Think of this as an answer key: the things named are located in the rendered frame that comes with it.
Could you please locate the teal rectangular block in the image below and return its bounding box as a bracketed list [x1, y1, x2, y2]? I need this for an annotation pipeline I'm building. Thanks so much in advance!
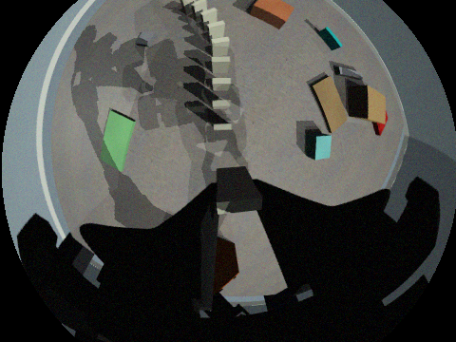
[307, 133, 332, 160]
[318, 27, 343, 49]

